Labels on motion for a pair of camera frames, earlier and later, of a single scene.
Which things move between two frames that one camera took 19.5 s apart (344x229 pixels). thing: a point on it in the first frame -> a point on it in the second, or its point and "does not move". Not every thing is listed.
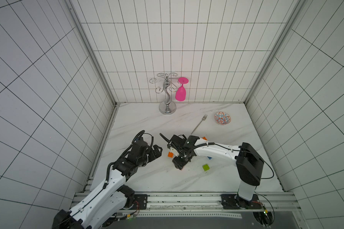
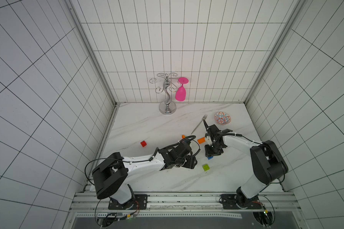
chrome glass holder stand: x=167 y=108 does not move
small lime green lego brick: x=206 y=167 does not move
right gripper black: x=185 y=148 -> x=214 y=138
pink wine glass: x=180 y=95 does not move
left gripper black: x=152 y=156 -> x=190 y=164
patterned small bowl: x=222 y=118 does not move
